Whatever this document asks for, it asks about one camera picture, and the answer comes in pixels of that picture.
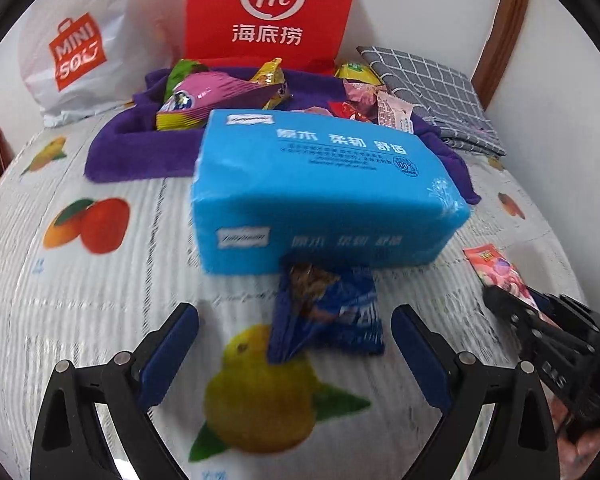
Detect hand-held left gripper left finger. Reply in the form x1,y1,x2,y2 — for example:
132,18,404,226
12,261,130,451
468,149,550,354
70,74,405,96
30,302,199,480

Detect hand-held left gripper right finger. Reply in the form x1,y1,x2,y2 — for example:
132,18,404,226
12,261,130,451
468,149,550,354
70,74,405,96
391,304,561,480

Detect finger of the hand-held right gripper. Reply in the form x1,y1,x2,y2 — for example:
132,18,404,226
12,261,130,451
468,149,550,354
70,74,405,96
482,285,588,361
545,294,600,333

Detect red pink snack packet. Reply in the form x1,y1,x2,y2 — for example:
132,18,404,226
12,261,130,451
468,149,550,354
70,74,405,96
462,245,556,328

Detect blue snack packet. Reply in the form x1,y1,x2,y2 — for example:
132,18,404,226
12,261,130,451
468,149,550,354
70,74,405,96
267,255,386,365

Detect person's right hand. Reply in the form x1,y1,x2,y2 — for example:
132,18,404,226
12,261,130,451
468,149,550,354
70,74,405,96
552,400,593,466

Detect fruit print quilted cover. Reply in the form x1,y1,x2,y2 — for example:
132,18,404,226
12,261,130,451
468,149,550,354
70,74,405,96
0,110,600,480

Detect blue tissue pack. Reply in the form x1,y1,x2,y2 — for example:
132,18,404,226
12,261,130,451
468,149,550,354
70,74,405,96
190,109,471,276

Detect purple towel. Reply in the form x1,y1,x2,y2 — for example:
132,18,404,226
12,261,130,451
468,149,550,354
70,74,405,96
83,66,482,206

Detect grey checked cloth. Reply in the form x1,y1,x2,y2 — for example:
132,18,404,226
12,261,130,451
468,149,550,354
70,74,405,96
355,45,508,157

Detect red patterned snack packet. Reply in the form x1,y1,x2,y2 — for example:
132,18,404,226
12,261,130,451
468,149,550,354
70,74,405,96
327,100,376,123

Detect pink candy wrapper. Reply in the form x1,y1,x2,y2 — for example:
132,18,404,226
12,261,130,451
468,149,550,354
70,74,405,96
342,80,381,111

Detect purple pink snack packet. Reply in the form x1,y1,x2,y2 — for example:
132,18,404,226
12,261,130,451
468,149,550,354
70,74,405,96
155,71,276,132

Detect white plastic bag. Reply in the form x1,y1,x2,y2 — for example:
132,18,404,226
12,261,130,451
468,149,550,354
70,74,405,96
17,0,193,128

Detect green snack packet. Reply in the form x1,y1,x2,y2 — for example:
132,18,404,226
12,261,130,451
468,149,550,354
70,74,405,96
162,59,208,106

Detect yellow green snack bag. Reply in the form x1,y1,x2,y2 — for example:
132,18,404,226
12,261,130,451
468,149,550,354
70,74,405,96
334,61,383,86

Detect gold snack packet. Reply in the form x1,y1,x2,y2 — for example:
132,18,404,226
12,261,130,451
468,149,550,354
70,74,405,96
250,57,293,111

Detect red paper bag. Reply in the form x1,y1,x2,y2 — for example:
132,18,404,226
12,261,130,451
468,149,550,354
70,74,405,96
182,0,363,73

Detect wooden door frame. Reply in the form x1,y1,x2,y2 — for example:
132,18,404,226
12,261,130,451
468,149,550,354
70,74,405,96
472,0,533,111

